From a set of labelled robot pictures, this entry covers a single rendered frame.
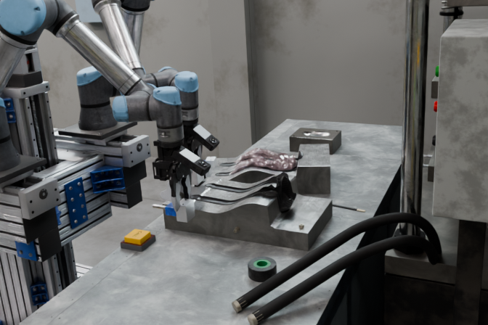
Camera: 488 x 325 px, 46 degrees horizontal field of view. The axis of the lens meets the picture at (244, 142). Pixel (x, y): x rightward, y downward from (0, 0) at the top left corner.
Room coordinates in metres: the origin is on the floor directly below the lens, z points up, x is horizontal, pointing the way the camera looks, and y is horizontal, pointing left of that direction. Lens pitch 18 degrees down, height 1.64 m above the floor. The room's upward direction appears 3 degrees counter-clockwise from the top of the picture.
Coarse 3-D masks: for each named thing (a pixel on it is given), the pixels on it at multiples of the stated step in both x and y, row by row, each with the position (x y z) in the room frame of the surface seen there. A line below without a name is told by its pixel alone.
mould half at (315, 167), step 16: (304, 144) 2.22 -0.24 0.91; (320, 144) 2.20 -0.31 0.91; (224, 160) 2.23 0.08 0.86; (304, 160) 2.02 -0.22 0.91; (320, 160) 2.01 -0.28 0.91; (224, 176) 2.05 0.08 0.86; (240, 176) 2.00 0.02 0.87; (256, 176) 1.99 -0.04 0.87; (304, 176) 1.96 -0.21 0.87; (320, 176) 1.96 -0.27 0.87; (304, 192) 1.96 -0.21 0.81; (320, 192) 1.96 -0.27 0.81
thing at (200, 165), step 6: (174, 150) 1.58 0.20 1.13; (180, 150) 1.59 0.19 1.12; (186, 150) 1.60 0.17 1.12; (174, 156) 1.58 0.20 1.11; (180, 156) 1.57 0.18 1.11; (186, 156) 1.57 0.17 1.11; (192, 156) 1.58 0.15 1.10; (186, 162) 1.56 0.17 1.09; (192, 162) 1.55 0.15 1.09; (198, 162) 1.56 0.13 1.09; (204, 162) 1.56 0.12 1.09; (192, 168) 1.55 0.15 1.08; (198, 168) 1.54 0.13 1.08; (204, 168) 1.54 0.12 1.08; (198, 174) 1.54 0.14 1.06; (204, 174) 1.55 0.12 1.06
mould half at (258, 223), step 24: (192, 192) 1.82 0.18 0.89; (216, 192) 1.82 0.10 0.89; (168, 216) 1.74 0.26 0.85; (216, 216) 1.66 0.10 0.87; (240, 216) 1.62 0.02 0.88; (264, 216) 1.59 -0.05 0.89; (288, 216) 1.65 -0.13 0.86; (312, 216) 1.64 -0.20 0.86; (264, 240) 1.59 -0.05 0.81; (288, 240) 1.56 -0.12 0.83; (312, 240) 1.57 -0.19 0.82
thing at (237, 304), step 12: (336, 240) 1.40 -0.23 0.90; (348, 240) 1.41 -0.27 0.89; (312, 252) 1.36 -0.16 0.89; (324, 252) 1.37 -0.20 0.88; (300, 264) 1.33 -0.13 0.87; (276, 276) 1.30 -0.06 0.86; (288, 276) 1.31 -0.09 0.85; (264, 288) 1.28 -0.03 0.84; (240, 300) 1.25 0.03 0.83; (252, 300) 1.25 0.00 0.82
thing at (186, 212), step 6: (168, 204) 1.61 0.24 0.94; (180, 204) 1.58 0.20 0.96; (186, 204) 1.57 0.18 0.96; (192, 204) 1.60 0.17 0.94; (168, 210) 1.59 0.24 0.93; (174, 210) 1.58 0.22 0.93; (180, 210) 1.57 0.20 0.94; (186, 210) 1.56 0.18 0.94; (192, 210) 1.60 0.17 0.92; (180, 216) 1.57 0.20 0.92; (186, 216) 1.56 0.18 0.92; (192, 216) 1.59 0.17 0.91; (186, 222) 1.56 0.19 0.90
